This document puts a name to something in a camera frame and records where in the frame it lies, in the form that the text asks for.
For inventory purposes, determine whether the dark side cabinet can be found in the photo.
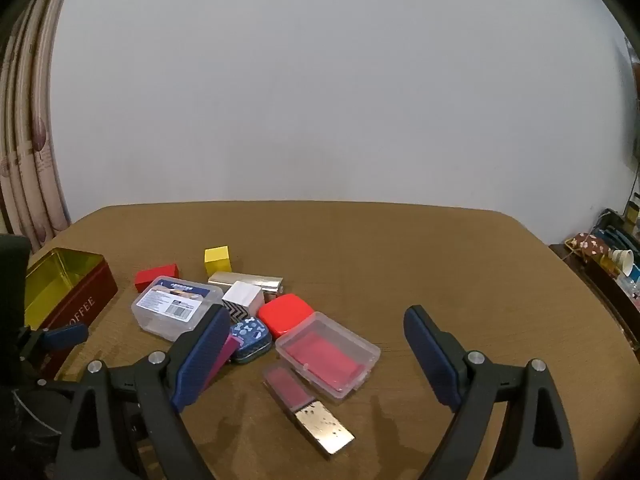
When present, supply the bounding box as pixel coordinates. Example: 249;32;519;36
549;244;639;356

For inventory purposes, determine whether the clear labelled plastic box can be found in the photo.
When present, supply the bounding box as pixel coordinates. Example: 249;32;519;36
131;275;224;342

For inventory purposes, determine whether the clear box with pink pad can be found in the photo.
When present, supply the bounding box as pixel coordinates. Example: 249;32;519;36
276;312;381;402

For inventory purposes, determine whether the brown floral pouch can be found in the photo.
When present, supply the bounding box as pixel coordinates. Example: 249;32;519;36
565;232;610;262

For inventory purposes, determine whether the small red rectangular box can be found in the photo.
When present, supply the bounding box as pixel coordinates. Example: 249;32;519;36
134;263;180;292

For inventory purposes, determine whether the yellow striped cube box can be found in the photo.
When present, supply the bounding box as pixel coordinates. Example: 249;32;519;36
204;246;232;276

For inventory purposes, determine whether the magenta box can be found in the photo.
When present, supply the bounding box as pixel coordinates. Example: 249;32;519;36
203;334;240;390

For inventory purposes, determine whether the paper cup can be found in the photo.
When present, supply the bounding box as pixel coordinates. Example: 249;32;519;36
608;249;634;276

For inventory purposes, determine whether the blue patterned small tin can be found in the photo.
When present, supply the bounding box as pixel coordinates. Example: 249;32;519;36
230;318;273;364

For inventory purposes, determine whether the red rounded square case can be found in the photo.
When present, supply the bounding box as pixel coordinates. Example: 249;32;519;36
257;294;314;339

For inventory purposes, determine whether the dark red gold tin box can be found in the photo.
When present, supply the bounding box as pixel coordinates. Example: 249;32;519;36
24;248;117;379

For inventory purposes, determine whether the white zigzag cube box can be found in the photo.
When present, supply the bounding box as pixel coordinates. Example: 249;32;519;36
221;281;265;323

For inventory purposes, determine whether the silver metal rectangular case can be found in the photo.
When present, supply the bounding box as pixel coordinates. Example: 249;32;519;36
207;271;284;297

